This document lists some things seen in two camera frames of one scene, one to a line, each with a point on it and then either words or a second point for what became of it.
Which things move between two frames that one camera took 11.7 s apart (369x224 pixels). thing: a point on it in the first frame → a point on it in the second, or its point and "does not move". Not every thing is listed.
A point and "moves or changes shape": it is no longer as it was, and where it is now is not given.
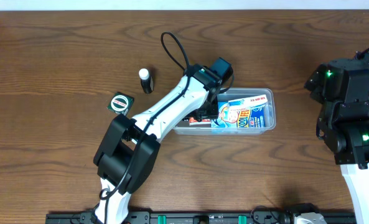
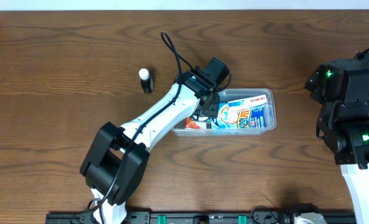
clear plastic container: x=240 y=111 does not move
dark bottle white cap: x=147 y=81 does not move
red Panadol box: x=193 y=121 moves or changes shape
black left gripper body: x=205 y=114 does not move
